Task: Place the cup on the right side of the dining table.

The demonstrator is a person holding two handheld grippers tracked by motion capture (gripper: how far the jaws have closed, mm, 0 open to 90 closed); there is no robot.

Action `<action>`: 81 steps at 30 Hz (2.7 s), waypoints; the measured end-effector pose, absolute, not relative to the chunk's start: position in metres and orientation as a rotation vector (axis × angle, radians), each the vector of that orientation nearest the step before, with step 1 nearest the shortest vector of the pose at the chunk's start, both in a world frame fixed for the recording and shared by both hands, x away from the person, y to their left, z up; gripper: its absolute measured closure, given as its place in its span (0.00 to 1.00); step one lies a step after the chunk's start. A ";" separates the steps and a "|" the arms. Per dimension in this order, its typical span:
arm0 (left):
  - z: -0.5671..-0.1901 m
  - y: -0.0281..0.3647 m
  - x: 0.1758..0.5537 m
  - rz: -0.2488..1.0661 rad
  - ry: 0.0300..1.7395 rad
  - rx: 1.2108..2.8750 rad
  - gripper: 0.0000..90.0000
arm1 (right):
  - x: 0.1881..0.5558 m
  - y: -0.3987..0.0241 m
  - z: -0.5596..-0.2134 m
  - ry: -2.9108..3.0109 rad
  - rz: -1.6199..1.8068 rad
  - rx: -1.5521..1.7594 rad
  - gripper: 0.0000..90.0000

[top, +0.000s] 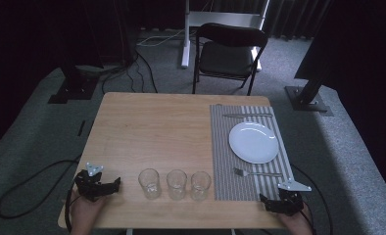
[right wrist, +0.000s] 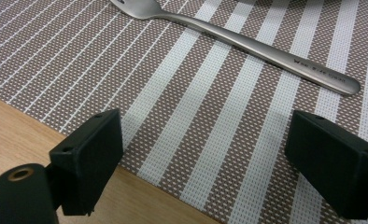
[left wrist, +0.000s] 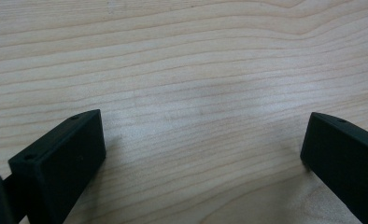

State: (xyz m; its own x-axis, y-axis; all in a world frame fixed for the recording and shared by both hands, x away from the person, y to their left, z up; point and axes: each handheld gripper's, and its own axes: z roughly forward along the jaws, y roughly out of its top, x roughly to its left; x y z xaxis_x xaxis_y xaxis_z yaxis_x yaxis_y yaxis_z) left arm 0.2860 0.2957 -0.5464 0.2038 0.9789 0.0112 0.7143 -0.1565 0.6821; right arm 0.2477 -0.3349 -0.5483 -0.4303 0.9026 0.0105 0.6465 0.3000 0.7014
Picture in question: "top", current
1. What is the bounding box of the black floor cable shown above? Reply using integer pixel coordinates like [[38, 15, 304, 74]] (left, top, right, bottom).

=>
[[100, 50, 159, 95]]

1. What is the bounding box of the white metal desk frame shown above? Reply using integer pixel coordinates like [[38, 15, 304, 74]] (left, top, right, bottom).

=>
[[180, 0, 271, 72]]

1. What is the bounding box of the white floor cable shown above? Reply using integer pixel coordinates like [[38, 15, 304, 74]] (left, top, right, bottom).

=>
[[136, 28, 197, 48]]

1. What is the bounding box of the black marker pen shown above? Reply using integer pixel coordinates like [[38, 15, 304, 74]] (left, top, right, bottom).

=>
[[76, 119, 86, 138]]

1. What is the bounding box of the white round plate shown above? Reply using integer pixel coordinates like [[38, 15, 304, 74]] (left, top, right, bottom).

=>
[[228, 120, 280, 165]]

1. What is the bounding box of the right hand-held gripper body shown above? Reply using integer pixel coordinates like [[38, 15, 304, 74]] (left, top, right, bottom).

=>
[[268, 178, 313, 217]]

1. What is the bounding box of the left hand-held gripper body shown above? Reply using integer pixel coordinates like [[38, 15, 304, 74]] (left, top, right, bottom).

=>
[[73, 162, 117, 202]]

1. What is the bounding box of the black folding chair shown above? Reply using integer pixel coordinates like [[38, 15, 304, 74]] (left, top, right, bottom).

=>
[[191, 22, 269, 97]]

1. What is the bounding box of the black stand with base plate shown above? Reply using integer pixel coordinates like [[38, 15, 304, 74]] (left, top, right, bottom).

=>
[[284, 42, 335, 118], [47, 48, 105, 105]]

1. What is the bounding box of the person's right hand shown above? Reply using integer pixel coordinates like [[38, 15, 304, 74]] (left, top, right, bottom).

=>
[[276, 204, 314, 235]]

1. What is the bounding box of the dark curtain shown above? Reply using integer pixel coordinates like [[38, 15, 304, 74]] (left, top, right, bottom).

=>
[[210, 0, 332, 41]]

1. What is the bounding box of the silver table knife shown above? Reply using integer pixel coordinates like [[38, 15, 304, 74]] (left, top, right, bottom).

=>
[[221, 113, 273, 119]]

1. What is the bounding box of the clear drinking glass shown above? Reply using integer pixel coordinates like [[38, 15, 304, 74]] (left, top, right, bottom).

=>
[[190, 170, 213, 202], [166, 168, 188, 202], [137, 167, 163, 201]]

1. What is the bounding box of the silver fork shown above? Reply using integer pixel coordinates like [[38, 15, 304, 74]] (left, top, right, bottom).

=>
[[233, 166, 283, 178]]

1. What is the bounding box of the grey striped placemat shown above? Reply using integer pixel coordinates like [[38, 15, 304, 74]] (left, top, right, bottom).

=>
[[209, 104, 296, 202]]

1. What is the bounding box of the person's left hand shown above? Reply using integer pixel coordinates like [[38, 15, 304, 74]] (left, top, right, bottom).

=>
[[70, 191, 109, 235]]

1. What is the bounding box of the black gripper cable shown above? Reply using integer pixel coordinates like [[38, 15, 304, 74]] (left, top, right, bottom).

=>
[[0, 158, 83, 233], [290, 163, 334, 235]]

